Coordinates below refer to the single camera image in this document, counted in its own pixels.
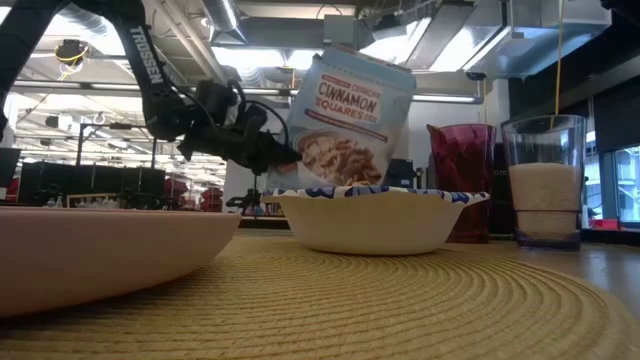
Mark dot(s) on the red storage bins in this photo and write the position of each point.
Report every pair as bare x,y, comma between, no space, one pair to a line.
195,195

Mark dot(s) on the red plastic tumbler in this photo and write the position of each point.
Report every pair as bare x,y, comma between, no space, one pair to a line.
462,165

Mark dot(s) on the clear glass of milk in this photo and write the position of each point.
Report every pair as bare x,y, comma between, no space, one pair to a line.
545,200

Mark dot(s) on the silver spiral air duct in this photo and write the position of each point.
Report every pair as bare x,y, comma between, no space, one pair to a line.
222,17

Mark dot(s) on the round woven straw placemat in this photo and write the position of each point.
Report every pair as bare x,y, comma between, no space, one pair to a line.
320,310

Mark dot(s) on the blue patterned paper bowl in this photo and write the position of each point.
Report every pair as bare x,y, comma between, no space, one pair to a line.
372,222

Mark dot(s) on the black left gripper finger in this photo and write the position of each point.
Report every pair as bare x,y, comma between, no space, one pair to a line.
282,157

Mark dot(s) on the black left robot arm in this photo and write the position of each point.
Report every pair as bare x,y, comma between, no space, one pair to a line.
150,65

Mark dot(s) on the black storage shelves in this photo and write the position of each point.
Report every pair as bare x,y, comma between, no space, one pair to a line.
90,182

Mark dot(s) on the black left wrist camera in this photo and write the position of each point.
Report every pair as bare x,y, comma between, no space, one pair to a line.
215,100

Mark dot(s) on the silver ventilation hood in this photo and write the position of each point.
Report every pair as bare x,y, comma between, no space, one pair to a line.
500,40

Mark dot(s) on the pink plate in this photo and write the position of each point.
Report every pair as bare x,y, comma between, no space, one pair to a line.
100,255

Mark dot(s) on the cinnamon cereal bag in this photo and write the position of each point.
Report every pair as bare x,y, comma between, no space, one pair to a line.
350,115

